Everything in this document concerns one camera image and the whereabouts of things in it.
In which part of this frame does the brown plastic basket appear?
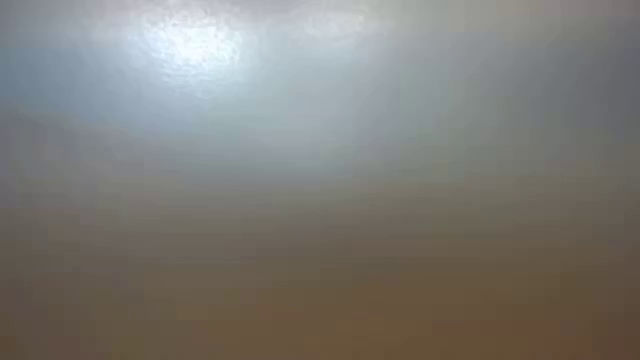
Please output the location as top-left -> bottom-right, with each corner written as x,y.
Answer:
0,0 -> 640,360

